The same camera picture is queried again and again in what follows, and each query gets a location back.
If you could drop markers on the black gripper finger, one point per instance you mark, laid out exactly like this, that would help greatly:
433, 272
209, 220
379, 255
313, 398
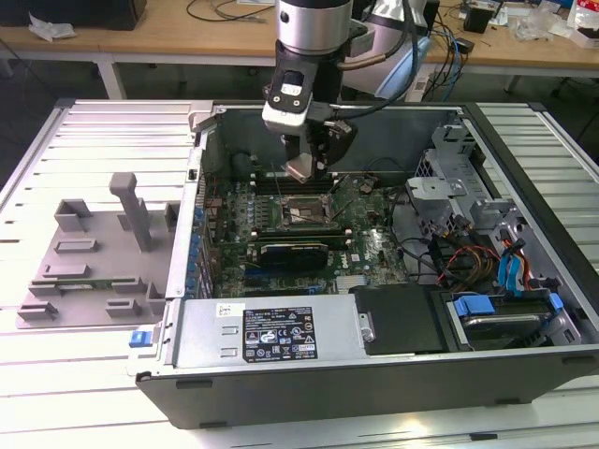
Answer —
292, 146
330, 149

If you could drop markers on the silver topped CPU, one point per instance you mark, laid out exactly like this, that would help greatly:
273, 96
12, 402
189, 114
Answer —
299, 169

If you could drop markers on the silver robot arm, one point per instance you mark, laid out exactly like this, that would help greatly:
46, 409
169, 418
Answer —
309, 28

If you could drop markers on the CPU socket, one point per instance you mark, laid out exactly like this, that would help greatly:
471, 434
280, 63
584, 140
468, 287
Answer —
304, 215

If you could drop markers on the round coin cell battery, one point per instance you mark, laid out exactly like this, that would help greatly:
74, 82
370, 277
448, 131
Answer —
367, 184

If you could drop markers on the green motherboard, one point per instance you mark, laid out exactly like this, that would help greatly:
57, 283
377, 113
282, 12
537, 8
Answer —
374, 234

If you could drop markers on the black graphics card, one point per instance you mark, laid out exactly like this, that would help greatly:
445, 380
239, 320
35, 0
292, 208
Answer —
295, 257

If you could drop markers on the grey metal drive cage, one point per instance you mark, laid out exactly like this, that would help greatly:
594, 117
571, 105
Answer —
437, 187

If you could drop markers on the silver finned chipset heatsink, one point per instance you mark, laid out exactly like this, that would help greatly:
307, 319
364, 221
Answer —
351, 283

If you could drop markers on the small black device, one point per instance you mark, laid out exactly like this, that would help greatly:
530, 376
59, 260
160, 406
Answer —
463, 45

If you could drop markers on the black plastic drive shroud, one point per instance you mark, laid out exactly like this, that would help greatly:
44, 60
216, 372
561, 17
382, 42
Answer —
398, 318

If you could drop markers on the grey power supply unit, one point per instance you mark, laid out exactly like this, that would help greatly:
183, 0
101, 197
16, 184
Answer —
210, 327

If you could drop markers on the grey plastic parts rack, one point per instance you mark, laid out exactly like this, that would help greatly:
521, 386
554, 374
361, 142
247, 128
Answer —
117, 266

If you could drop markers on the clear plastic bags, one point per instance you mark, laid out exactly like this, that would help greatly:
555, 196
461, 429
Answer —
538, 21

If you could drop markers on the blue case latch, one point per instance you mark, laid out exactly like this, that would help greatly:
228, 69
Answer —
139, 338

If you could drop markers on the black open PC case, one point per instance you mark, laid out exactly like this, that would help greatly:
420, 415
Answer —
327, 397

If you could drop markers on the hard disk in blue carrier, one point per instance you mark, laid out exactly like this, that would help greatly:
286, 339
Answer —
505, 329

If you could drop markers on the black equipment box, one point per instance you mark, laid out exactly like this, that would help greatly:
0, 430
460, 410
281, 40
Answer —
70, 11

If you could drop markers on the white red printed bag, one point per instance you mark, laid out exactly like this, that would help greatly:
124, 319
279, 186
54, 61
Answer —
585, 23

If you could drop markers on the crumpled clear plastic bag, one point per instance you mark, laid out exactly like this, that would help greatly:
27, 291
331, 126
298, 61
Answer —
49, 29

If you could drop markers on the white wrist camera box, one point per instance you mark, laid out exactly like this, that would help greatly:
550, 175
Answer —
285, 117

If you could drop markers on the wooden desk with white frame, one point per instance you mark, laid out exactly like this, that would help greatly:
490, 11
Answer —
140, 39

